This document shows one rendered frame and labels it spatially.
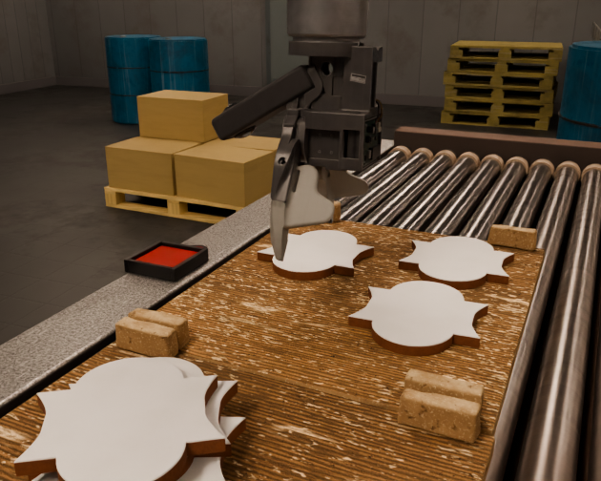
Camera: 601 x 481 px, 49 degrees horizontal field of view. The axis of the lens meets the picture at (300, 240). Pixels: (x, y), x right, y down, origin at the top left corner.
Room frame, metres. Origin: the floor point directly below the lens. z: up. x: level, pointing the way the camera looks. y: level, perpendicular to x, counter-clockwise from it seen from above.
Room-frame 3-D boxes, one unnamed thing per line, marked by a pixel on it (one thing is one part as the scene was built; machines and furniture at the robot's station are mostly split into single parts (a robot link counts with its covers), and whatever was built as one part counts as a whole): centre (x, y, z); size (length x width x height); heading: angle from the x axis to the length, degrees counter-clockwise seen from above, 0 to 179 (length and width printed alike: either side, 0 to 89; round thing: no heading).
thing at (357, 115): (0.64, -0.03, 1.14); 0.09 x 0.08 x 0.12; 69
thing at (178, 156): (3.99, 0.60, 0.32); 1.13 x 0.86 x 0.63; 76
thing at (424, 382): (0.43, -0.11, 0.95); 0.06 x 0.02 x 0.03; 66
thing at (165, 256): (0.77, 0.17, 0.92); 0.06 x 0.06 x 0.01; 65
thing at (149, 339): (0.52, 0.14, 0.95); 0.06 x 0.02 x 0.03; 65
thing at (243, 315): (0.67, -0.07, 0.93); 0.41 x 0.35 x 0.02; 156
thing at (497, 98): (6.83, -2.05, 0.38); 1.08 x 0.74 x 0.77; 69
